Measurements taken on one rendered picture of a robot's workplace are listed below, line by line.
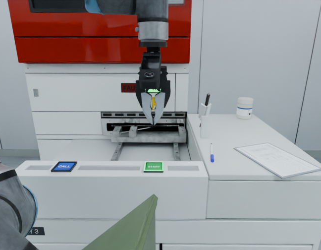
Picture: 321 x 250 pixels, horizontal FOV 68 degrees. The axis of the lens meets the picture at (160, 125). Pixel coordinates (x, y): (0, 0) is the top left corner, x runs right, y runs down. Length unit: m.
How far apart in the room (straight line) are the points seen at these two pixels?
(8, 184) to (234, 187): 0.53
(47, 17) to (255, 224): 1.15
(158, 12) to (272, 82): 2.47
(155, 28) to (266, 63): 2.39
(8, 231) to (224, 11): 2.63
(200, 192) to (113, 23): 0.82
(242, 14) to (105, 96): 1.94
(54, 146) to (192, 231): 0.92
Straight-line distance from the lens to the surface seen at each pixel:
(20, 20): 1.31
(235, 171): 0.70
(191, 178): 0.66
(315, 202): 0.82
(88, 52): 1.19
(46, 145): 1.44
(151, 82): 0.52
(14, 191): 0.52
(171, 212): 0.72
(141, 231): 0.37
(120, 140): 1.17
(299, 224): 0.85
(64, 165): 0.75
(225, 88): 2.80
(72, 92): 1.29
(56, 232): 0.83
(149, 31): 0.59
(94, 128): 1.31
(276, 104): 3.05
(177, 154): 1.04
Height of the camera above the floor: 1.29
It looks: 18 degrees down
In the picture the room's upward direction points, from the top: straight up
